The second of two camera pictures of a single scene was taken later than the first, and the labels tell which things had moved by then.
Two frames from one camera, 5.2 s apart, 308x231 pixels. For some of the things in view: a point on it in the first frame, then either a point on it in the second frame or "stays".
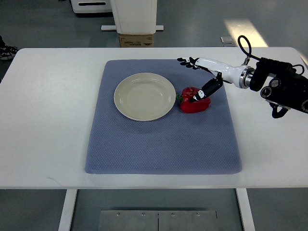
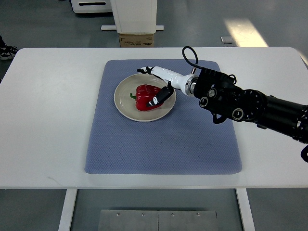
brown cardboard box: (136, 40) stays
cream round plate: (145, 96) stays
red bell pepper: (185, 96) to (144, 94)
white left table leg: (66, 218) stays
